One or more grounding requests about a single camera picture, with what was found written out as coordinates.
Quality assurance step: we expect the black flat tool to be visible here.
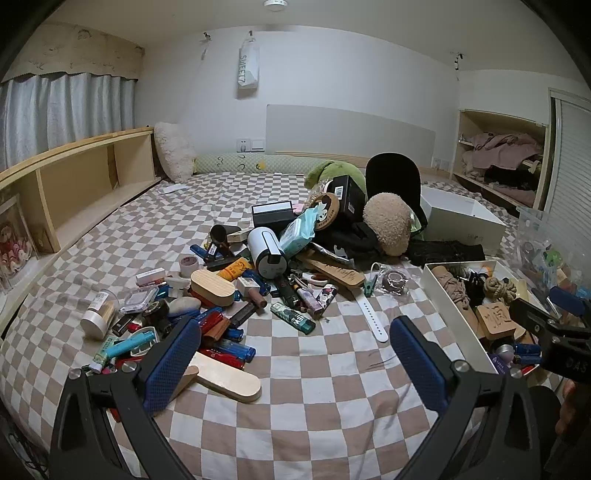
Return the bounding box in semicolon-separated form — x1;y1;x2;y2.
203;242;238;271

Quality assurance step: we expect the black box with barcode label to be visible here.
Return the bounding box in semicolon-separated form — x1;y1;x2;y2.
325;174;369;219

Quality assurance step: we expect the grey oval stone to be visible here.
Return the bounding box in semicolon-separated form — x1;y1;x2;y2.
166;296;203;319

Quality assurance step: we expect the beige fluffy plush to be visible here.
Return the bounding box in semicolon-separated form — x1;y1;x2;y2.
363;192;413;257

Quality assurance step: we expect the large blue translucent lighter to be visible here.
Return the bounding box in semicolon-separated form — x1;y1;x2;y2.
217;340;256;364

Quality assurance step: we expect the white hanging paper bag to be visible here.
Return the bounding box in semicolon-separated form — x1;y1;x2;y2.
236;30;260;100

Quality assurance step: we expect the teal tube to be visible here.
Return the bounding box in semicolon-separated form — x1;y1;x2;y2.
89;329;156;374

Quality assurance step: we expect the dark clothes pile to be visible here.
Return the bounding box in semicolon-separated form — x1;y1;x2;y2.
484;161;542;193

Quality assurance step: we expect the black rounded case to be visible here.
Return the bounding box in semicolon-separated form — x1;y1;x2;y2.
141;300;172;334

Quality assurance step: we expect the round panda print coaster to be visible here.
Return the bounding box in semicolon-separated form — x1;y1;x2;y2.
309;193;343;232

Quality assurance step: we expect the wooden bedside shelf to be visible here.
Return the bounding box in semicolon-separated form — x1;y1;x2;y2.
0;126;163;333

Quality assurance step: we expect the black hair claw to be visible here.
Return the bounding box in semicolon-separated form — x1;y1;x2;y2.
464;272;490;305

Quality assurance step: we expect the purple small bottle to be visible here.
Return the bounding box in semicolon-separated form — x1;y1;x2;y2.
489;344;515;370

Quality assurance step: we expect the white slatted door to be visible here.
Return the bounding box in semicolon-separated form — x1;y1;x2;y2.
544;87;591;220

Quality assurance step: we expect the brown leather case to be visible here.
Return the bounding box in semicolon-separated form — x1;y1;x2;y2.
201;318;230;348

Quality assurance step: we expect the black white-edged box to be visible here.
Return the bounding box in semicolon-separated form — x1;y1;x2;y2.
252;201;296;230

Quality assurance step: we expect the pink slim lighter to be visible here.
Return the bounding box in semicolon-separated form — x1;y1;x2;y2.
295;287;326;320

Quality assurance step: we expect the green plush toy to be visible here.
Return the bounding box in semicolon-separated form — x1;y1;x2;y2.
304;160;369;195

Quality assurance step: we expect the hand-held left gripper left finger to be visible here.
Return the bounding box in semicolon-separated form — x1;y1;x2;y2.
50;316;202;480

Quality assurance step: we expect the dark tube lighter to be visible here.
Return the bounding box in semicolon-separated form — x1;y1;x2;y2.
276;276;298;309

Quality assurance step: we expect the black rounded chair back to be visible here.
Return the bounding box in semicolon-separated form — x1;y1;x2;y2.
366;152;428;241

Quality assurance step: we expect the white cylindrical device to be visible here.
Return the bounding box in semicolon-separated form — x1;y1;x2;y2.
247;226;290;279

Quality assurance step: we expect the checkered bedsheet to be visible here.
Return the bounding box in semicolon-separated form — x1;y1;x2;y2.
0;172;527;480

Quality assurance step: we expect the long wooden paddle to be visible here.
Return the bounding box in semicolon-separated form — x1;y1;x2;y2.
187;351;262;404

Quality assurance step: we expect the dark blue lighter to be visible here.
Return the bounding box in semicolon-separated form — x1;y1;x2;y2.
240;271;274;297

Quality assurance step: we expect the red slim lighter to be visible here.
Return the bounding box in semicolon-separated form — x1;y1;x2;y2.
194;310;225;333

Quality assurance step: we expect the teal tissue pack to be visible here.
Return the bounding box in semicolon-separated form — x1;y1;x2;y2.
278;203;327;259

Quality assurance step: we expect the white pink small box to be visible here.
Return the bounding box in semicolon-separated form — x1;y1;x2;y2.
135;267;167;287

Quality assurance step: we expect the grey curtain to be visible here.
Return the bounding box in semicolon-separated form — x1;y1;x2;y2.
0;73;140;172

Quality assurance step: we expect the toothpick jar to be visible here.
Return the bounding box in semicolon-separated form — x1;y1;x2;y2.
80;289;121;341

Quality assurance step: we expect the wardrobe niche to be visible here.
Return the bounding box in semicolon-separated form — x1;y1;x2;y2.
451;109;553;214

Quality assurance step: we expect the carved wooden block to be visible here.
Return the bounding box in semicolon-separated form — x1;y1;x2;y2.
475;302;516;341

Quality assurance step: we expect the clear display box with doll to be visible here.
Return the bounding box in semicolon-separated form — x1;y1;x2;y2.
0;193;38;292

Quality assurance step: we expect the large red lighter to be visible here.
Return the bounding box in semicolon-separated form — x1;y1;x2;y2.
198;348;246;371

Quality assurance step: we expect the white fluffy pillow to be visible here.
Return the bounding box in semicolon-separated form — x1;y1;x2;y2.
153;122;197;182

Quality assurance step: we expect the white smart watch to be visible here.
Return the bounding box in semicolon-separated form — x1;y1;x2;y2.
355;294;390;343

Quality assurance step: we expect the pink clothes pile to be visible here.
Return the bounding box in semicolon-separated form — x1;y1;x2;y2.
462;132;544;177

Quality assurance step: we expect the orange tube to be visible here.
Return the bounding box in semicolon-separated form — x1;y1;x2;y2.
216;258;253;281

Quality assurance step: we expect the beige curtain valance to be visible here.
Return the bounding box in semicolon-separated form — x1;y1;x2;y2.
4;21;145;85

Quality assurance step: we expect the large white cardboard box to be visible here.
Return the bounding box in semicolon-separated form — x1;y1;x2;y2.
419;186;508;253

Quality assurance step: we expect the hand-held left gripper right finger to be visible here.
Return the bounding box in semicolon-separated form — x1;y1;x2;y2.
389;316;553;480

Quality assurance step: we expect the green lighter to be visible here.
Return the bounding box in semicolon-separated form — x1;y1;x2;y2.
270;302;317;334

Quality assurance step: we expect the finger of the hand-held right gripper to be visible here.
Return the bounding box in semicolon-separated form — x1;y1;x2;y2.
508;298;563;342
549;286;591;328

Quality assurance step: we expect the curved wooden wedge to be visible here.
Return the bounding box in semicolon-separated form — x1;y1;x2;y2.
170;366;200;403

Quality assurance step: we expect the brown rope bundle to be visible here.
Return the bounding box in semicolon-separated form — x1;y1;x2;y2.
431;264;476;315

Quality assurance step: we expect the wooden handled stamp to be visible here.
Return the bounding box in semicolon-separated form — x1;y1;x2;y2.
235;277;269;310

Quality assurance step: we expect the oval wooden box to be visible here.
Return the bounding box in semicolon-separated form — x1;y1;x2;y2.
189;269;238;308

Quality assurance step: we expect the black lace cloth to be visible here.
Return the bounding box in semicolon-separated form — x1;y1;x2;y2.
406;240;486;269

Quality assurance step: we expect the long green bolster pillow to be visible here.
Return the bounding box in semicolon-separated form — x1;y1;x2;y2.
193;153;326;175

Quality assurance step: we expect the patterned lighter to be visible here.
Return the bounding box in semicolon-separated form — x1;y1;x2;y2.
316;284;340;312

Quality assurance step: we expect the clear bag with ring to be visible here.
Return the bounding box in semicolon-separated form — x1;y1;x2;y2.
373;263;410;297

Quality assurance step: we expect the white rectangular container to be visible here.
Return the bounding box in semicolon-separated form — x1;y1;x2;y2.
420;260;548;384

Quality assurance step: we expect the clear compact case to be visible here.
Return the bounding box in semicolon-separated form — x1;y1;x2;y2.
119;286;161;315

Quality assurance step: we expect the beige rope knot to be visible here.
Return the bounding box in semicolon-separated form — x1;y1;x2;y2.
482;275;519;306

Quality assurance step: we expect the person's dark clothing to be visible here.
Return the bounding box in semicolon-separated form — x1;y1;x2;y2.
526;385;591;480

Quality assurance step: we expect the engraved wooden paddle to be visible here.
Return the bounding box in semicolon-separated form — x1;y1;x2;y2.
299;251;366;288

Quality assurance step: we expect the long black lighter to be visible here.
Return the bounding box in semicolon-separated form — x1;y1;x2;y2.
225;302;257;329

